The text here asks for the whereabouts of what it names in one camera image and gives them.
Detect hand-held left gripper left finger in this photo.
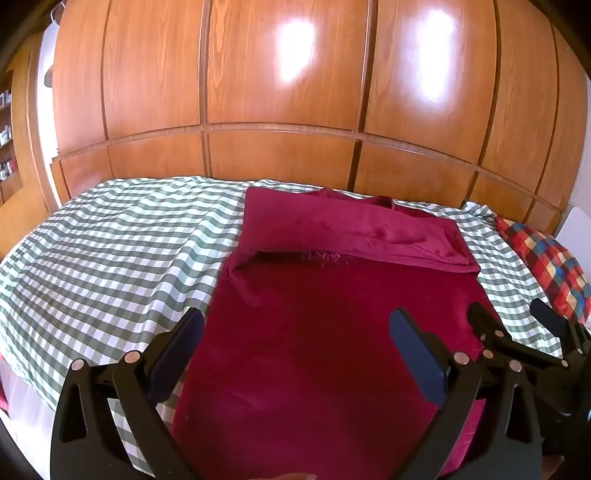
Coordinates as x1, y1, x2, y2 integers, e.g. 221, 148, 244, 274
50, 308, 205, 480

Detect green white checkered bed sheet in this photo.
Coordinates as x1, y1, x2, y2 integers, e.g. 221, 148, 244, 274
0, 175, 570, 477

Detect wooden wardrobe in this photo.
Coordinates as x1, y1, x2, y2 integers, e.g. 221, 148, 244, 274
9, 0, 591, 227

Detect wooden shelf unit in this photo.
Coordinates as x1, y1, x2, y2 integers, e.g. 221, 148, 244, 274
0, 69, 25, 206

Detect dark red shirt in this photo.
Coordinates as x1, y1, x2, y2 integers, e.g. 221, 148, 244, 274
171, 187, 504, 480

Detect colourful plaid pillow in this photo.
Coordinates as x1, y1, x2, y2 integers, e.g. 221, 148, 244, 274
494, 217, 591, 326

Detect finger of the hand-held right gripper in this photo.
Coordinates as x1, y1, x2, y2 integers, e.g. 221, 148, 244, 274
466, 302, 570, 371
530, 299, 591, 357

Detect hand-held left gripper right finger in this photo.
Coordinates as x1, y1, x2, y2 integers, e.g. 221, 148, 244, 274
389, 308, 542, 480

